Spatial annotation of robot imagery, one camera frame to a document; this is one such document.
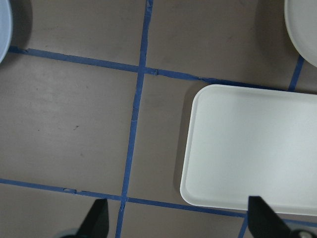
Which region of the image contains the white shallow dish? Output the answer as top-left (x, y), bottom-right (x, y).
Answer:
top-left (284, 0), bottom-right (317, 66)

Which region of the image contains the white rectangular tray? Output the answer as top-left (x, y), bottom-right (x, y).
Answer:
top-left (180, 85), bottom-right (317, 216)

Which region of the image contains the blue plate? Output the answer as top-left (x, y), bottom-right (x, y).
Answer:
top-left (0, 0), bottom-right (13, 62)

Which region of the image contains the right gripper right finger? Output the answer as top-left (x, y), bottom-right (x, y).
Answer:
top-left (248, 195), bottom-right (317, 238)

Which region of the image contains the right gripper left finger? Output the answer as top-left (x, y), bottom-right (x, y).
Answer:
top-left (56, 198), bottom-right (109, 238)

